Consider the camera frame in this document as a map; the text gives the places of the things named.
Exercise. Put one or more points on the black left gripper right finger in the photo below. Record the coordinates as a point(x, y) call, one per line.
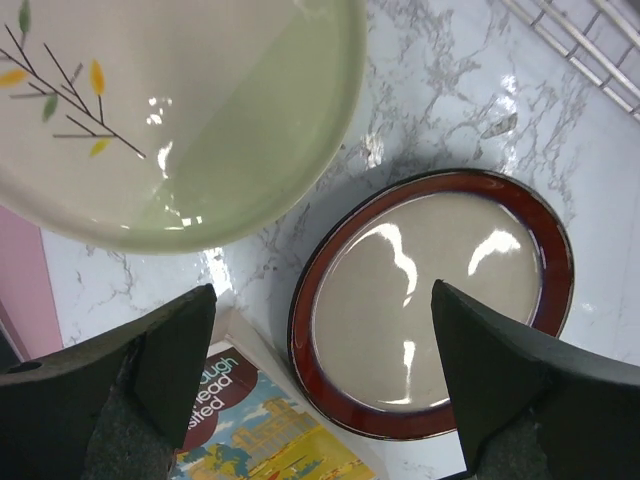
point(528, 405)

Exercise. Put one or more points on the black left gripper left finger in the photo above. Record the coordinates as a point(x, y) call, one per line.
point(116, 406)

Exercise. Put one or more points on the red rimmed beige plate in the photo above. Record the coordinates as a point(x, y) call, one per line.
point(485, 233)

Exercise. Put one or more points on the cream and green branch plate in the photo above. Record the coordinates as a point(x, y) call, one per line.
point(172, 126)

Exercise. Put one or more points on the metal wire dish rack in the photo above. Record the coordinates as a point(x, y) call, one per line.
point(598, 38)

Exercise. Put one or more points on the illustrated yellow paperback book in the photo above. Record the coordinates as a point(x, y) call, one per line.
point(260, 425)

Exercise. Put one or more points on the pink paper sheet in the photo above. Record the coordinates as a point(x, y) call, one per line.
point(28, 311)

